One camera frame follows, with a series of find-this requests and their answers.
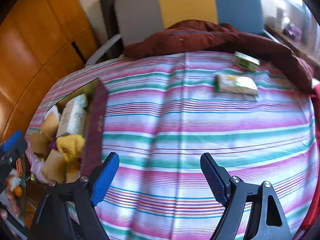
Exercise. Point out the yellow sponge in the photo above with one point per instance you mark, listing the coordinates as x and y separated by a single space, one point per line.
50 127
38 142
53 165

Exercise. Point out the white green tissue pack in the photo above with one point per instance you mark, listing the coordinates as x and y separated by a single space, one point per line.
235 83

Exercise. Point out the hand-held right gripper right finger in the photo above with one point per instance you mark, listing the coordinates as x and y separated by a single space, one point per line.
215 180

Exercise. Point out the grey yellow blue headboard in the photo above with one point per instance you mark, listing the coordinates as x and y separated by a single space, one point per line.
185 2

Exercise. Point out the dark rolled mat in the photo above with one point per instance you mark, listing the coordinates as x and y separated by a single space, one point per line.
108 17

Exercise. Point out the yellow yarn ball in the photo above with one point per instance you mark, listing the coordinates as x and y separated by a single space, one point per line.
70 143

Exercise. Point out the gold tin box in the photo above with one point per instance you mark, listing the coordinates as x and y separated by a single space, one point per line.
93 130

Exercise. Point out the maroon jacket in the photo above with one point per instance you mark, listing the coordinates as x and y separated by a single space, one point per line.
190 33

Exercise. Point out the pink sock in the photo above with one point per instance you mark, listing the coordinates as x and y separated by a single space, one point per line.
36 168

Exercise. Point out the wooden wardrobe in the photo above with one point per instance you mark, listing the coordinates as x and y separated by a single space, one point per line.
37 42

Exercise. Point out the yellow green packet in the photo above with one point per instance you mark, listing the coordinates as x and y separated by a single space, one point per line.
72 171

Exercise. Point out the white carton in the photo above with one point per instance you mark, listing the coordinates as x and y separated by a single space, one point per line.
280 17

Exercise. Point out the wooden side desk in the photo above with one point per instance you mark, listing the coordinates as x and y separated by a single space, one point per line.
300 45

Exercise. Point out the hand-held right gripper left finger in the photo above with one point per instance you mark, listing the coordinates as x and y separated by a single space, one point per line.
105 180

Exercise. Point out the purple box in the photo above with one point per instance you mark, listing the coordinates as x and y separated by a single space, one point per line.
292 31

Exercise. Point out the small green box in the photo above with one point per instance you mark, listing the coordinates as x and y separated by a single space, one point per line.
246 61

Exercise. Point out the grey chair armrest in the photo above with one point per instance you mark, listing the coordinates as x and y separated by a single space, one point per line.
105 47

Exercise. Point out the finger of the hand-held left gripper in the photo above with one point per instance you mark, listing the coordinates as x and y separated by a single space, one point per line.
12 140

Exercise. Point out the striped bed sheet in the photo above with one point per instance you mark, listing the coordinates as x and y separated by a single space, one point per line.
187 130

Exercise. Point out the white cardboard box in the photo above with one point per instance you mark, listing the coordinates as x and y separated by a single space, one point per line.
71 120

